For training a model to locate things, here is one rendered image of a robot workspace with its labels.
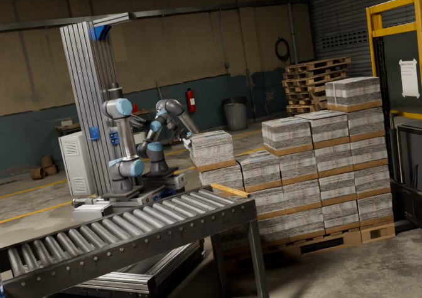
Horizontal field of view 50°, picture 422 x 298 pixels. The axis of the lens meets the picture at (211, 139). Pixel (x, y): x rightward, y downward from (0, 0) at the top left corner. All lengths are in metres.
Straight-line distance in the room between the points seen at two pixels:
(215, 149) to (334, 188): 0.99
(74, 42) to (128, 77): 6.58
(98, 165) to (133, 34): 6.85
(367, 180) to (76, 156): 2.25
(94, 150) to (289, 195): 1.51
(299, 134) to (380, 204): 0.89
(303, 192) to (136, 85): 7.00
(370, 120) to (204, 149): 1.30
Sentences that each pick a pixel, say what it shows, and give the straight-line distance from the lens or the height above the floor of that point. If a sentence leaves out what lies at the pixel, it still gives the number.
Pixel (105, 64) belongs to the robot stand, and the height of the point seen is 1.71.
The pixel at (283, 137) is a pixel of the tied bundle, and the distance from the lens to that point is 3.40.
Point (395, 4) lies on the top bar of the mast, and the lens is 3.90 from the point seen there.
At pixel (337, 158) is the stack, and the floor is 0.73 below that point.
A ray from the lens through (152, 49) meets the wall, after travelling 10.23.
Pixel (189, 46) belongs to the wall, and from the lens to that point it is 10.63.
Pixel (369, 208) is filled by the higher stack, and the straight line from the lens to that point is 3.80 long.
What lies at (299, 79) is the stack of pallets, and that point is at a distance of 9.80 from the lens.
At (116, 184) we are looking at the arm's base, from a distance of 3.19.
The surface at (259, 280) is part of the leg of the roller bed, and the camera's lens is 2.75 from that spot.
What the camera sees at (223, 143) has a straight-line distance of 3.28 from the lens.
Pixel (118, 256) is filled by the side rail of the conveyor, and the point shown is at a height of 0.75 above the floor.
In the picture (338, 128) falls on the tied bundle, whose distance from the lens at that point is 3.55.
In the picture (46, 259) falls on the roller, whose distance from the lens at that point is 2.36.
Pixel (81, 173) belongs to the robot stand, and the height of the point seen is 0.94.
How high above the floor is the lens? 1.57
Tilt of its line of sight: 9 degrees down
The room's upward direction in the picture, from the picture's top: 9 degrees counter-clockwise
